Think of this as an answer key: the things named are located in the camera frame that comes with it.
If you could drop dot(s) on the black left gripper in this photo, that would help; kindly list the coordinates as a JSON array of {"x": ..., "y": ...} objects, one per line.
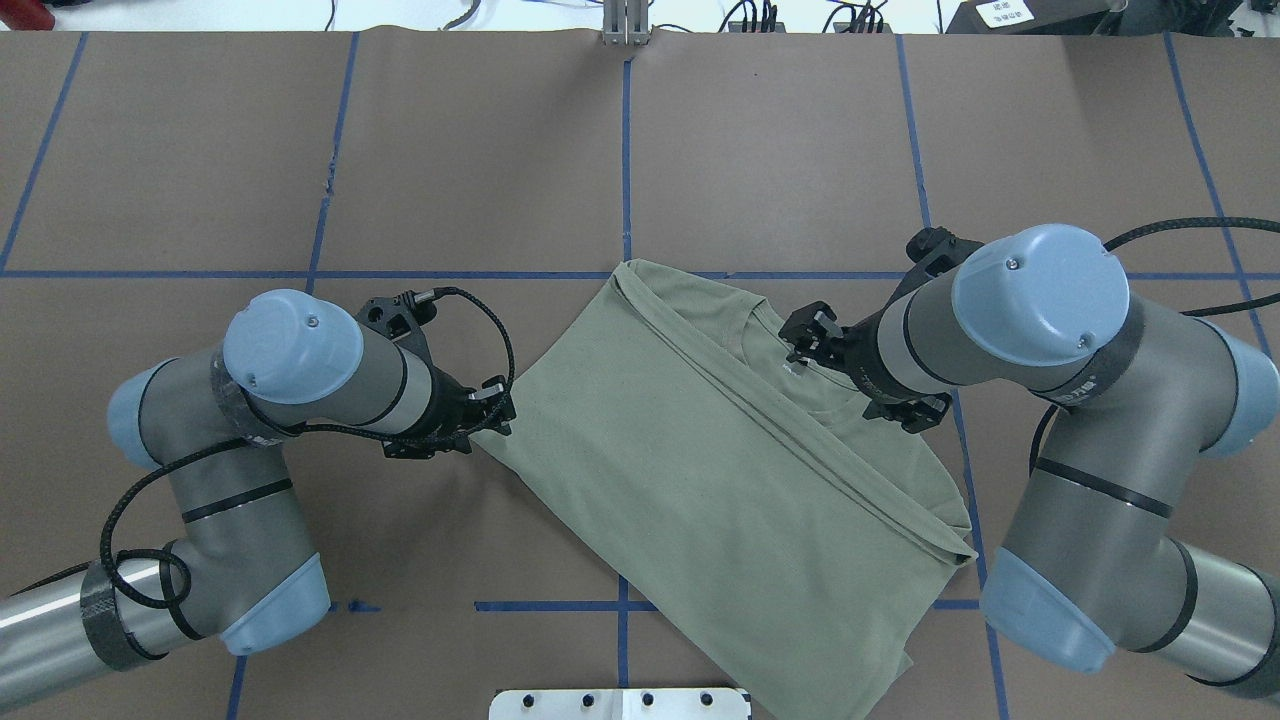
[{"x": 443, "y": 403}]

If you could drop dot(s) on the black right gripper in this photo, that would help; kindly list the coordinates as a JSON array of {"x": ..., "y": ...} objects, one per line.
[{"x": 856, "y": 352}]

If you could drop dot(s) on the green long-sleeve shirt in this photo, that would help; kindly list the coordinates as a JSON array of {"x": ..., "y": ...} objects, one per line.
[{"x": 792, "y": 540}]

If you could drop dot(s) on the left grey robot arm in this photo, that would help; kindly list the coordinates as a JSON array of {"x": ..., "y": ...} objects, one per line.
[{"x": 212, "y": 541}]

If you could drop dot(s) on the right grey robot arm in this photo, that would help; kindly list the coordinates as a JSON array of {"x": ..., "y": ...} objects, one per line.
[{"x": 1140, "y": 393}]

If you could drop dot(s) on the black box with label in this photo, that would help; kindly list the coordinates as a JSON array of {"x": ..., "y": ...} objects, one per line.
[{"x": 1032, "y": 17}]

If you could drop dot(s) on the brown table mat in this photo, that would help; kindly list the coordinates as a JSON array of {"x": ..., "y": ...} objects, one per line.
[{"x": 153, "y": 184}]

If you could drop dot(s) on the red object corner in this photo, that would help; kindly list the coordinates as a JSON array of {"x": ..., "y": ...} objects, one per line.
[{"x": 26, "y": 15}]

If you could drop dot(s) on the white metal base plate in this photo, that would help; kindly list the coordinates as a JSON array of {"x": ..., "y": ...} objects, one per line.
[{"x": 623, "y": 703}]

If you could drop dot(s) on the aluminium frame post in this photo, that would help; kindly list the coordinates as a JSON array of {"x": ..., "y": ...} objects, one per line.
[{"x": 626, "y": 22}]

